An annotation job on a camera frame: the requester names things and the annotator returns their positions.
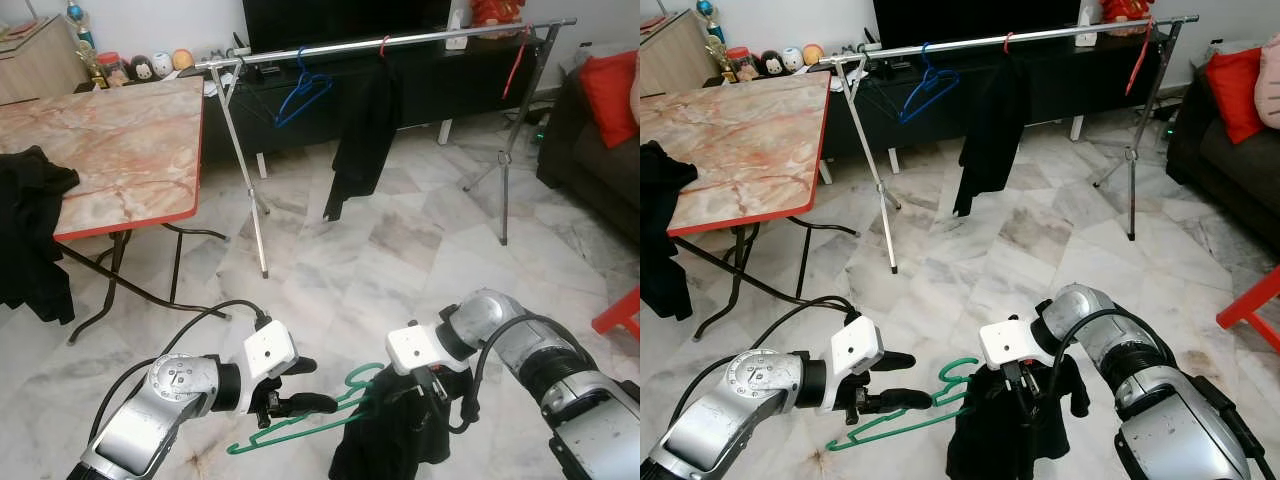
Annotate black knit garment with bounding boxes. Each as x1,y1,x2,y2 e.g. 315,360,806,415
945,355,1091,480
328,365,476,480

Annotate marble table with red edge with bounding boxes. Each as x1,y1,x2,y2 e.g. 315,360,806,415
0,75,231,346
640,70,861,341

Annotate black flat television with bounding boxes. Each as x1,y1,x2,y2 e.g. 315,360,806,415
873,0,1081,49
243,0,453,53

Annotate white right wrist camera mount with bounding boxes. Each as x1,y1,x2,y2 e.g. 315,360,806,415
387,322,446,376
980,317,1046,371

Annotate red plastic hanger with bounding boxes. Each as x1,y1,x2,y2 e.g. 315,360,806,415
502,25,531,99
1125,20,1154,96

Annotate pink cat face pillow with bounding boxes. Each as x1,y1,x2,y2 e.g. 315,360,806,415
1255,35,1280,129

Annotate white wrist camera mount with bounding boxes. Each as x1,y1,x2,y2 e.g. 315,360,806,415
387,322,446,376
980,317,1046,371
828,315,886,379
243,320,299,383

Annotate light wooden sideboard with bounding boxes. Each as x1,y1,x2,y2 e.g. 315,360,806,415
0,15,91,106
640,10,721,98

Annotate gold trophy with blue ball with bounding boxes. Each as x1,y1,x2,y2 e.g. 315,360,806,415
695,0,736,84
65,0,106,89

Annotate silver clothes rack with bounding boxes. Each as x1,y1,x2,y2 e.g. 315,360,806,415
820,14,1201,274
195,17,579,279

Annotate red cushion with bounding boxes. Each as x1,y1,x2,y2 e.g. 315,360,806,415
580,50,641,149
1205,47,1266,146

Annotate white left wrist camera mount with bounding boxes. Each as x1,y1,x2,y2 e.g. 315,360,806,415
828,315,886,379
243,320,299,383

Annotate green plastic hanger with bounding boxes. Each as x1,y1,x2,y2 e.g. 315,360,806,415
226,362,386,456
825,357,986,451

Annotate dark grey sofa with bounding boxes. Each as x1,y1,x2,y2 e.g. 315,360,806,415
537,75,641,216
1165,70,1280,216

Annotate red laughing Buddha statue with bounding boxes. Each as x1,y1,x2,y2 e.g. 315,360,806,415
470,0,526,28
1100,0,1156,23

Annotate black TV cabinet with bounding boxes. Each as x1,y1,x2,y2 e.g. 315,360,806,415
820,28,1191,176
195,30,561,181

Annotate blue plastic hanger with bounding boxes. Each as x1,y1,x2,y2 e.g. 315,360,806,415
275,47,334,129
897,42,961,126

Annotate red plastic stool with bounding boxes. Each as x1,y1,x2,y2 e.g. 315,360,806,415
590,285,641,341
1215,265,1280,353

